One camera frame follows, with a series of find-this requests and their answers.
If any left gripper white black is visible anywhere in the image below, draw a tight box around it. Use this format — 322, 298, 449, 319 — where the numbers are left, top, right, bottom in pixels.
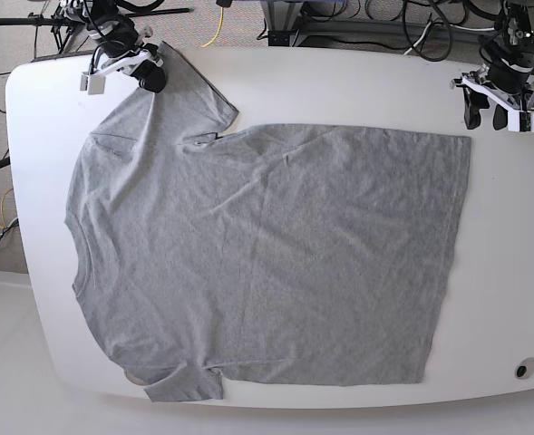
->
451, 64, 534, 131

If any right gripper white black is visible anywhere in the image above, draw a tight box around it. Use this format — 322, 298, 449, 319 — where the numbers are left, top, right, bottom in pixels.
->
89, 24, 167, 93

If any grey T-shirt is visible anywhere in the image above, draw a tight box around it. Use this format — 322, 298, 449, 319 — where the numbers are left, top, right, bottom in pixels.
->
64, 44, 471, 402

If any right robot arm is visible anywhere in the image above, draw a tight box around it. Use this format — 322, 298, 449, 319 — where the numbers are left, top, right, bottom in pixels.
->
60, 1, 167, 95

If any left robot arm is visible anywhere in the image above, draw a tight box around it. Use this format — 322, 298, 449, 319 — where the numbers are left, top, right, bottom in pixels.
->
451, 1, 534, 133

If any black tripod stand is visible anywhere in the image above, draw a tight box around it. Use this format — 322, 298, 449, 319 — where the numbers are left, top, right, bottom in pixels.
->
0, 0, 193, 55

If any round table grommet hole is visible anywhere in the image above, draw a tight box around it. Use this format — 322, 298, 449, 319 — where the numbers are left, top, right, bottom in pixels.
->
515, 357, 534, 380

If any tan round table grommet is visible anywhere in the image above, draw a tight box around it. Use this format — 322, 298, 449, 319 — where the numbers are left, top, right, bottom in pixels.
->
124, 371, 148, 387

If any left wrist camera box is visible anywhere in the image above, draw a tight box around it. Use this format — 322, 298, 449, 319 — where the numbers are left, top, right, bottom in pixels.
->
519, 111, 534, 132

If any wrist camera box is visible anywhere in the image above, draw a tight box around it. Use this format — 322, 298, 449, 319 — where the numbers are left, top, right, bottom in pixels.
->
80, 72, 106, 95
519, 111, 534, 132

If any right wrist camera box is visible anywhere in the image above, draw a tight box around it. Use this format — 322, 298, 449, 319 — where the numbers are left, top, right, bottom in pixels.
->
80, 72, 106, 95

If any white cable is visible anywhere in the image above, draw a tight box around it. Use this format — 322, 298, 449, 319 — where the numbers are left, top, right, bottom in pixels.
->
402, 20, 476, 56

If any yellow cable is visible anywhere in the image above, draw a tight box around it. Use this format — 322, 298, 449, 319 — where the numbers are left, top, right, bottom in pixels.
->
202, 4, 226, 49

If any aluminium frame stand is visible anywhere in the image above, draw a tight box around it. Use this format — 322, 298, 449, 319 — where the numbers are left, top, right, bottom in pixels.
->
256, 1, 494, 62

